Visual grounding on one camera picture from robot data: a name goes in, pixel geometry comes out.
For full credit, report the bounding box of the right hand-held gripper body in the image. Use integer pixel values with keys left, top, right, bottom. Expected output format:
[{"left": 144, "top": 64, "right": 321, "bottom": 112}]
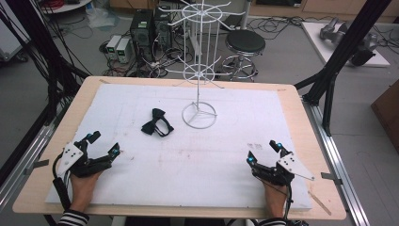
[{"left": 252, "top": 152, "right": 316, "bottom": 187}]

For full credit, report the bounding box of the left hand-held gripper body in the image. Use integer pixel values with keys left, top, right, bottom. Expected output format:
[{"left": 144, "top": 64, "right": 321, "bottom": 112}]
[{"left": 56, "top": 139, "right": 114, "bottom": 179}]

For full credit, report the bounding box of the person's left hand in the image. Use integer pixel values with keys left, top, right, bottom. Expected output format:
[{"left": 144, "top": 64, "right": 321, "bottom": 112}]
[{"left": 69, "top": 170, "right": 104, "bottom": 214}]

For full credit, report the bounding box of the person's right hand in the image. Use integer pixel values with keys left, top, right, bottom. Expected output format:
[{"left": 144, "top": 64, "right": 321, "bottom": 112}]
[{"left": 262, "top": 181, "right": 289, "bottom": 219}]

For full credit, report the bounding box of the wooden table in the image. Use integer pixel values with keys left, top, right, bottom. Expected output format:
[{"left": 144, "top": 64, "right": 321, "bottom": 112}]
[{"left": 12, "top": 75, "right": 348, "bottom": 221}]

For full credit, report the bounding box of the thin wooden stick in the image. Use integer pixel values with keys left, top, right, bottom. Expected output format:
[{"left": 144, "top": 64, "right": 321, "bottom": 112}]
[{"left": 307, "top": 189, "right": 333, "bottom": 217}]

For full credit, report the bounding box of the black bow tie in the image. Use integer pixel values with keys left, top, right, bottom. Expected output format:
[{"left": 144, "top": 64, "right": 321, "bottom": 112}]
[{"left": 140, "top": 107, "right": 175, "bottom": 138}]

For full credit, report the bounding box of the white paper sheet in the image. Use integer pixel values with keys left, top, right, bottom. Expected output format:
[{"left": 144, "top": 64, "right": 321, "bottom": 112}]
[{"left": 44, "top": 83, "right": 313, "bottom": 212}]

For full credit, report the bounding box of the person's right striped sleeve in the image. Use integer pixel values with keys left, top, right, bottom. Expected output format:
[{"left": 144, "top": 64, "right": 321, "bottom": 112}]
[{"left": 257, "top": 217, "right": 288, "bottom": 226}]

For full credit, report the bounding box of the person's striped sleeve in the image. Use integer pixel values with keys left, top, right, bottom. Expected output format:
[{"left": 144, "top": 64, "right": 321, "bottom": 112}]
[
  {"left": 57, "top": 209, "right": 90, "bottom": 226},
  {"left": 257, "top": 217, "right": 288, "bottom": 226}
]

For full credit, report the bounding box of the person's left striped sleeve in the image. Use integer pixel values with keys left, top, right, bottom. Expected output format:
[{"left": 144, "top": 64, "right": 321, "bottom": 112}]
[{"left": 57, "top": 209, "right": 90, "bottom": 226}]

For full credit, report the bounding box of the white power supply unit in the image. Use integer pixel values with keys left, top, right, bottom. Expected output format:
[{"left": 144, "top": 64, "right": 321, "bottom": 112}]
[
  {"left": 105, "top": 34, "right": 122, "bottom": 60},
  {"left": 115, "top": 38, "right": 132, "bottom": 64}
]

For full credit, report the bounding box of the brown wooden cabinet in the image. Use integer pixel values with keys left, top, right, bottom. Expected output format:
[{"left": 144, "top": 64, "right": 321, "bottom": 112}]
[{"left": 370, "top": 78, "right": 399, "bottom": 146}]

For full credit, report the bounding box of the black round stool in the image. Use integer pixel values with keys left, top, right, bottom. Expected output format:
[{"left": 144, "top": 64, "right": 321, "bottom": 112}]
[{"left": 220, "top": 28, "right": 267, "bottom": 83}]

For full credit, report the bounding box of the white floor board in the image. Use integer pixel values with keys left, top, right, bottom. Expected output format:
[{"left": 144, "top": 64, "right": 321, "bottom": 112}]
[{"left": 300, "top": 21, "right": 391, "bottom": 69}]

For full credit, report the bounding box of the black computer tower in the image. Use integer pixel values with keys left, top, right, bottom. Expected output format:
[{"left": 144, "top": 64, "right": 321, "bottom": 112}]
[
  {"left": 129, "top": 8, "right": 156, "bottom": 63},
  {"left": 153, "top": 5, "right": 174, "bottom": 49}
]

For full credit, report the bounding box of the clear plastic bag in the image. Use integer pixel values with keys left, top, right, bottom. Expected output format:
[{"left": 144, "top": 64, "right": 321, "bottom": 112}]
[{"left": 85, "top": 3, "right": 121, "bottom": 31}]

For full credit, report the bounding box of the white equipment case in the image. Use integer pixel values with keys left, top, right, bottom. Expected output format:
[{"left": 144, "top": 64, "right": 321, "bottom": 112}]
[{"left": 0, "top": 8, "right": 30, "bottom": 63}]

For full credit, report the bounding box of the white round table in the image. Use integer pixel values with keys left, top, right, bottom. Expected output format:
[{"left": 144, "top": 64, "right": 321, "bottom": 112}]
[{"left": 40, "top": 0, "right": 94, "bottom": 15}]

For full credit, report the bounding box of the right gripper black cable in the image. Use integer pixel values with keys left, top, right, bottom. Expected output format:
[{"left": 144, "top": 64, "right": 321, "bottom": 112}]
[{"left": 254, "top": 174, "right": 295, "bottom": 220}]

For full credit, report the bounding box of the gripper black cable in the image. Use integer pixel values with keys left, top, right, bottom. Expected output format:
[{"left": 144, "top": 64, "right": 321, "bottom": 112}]
[
  {"left": 254, "top": 174, "right": 295, "bottom": 220},
  {"left": 51, "top": 152, "right": 72, "bottom": 212}
]

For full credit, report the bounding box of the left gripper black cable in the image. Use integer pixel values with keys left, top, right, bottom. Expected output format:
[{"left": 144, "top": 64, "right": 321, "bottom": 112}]
[{"left": 51, "top": 152, "right": 72, "bottom": 212}]

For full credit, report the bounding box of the grey metal bracket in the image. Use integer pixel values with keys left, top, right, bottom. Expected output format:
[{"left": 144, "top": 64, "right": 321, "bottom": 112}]
[
  {"left": 24, "top": 158, "right": 51, "bottom": 176},
  {"left": 320, "top": 171, "right": 343, "bottom": 186}
]

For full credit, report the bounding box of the aluminium rail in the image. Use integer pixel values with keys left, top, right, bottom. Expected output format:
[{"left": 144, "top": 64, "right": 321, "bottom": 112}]
[
  {"left": 300, "top": 97, "right": 372, "bottom": 226},
  {"left": 0, "top": 102, "right": 70, "bottom": 212}
]

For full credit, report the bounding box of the tangle of floor cables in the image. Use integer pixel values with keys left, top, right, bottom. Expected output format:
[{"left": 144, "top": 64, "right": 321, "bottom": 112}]
[{"left": 98, "top": 29, "right": 189, "bottom": 79}]

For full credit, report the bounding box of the white wire display rack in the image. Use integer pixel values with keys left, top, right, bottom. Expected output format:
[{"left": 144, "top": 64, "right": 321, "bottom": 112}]
[{"left": 157, "top": 0, "right": 247, "bottom": 130}]

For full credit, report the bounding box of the black metal frame stand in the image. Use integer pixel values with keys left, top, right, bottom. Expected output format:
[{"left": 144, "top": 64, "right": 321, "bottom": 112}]
[
  {"left": 294, "top": 0, "right": 393, "bottom": 137},
  {"left": 0, "top": 0, "right": 91, "bottom": 127}
]

